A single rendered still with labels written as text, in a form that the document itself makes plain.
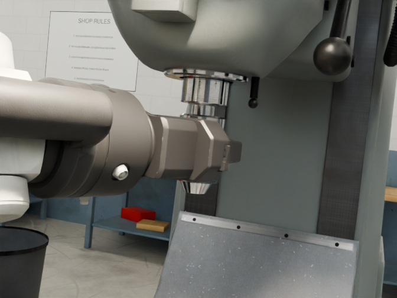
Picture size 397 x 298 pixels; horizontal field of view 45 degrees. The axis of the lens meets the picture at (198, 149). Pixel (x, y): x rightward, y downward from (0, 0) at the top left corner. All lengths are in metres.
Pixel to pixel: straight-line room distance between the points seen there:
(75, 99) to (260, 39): 0.18
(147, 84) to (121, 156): 4.87
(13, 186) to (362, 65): 0.64
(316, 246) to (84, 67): 4.96
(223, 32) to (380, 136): 0.50
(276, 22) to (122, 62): 5.00
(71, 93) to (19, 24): 5.97
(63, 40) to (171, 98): 1.51
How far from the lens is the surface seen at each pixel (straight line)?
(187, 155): 0.41
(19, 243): 2.72
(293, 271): 0.83
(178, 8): 0.37
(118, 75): 5.39
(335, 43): 0.39
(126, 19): 0.44
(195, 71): 0.45
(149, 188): 5.19
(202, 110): 0.47
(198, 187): 0.47
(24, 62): 6.14
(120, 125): 0.36
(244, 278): 0.84
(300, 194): 0.84
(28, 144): 0.32
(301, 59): 0.58
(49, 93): 0.30
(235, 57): 0.41
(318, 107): 0.83
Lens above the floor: 1.26
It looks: 3 degrees down
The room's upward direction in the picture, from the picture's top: 6 degrees clockwise
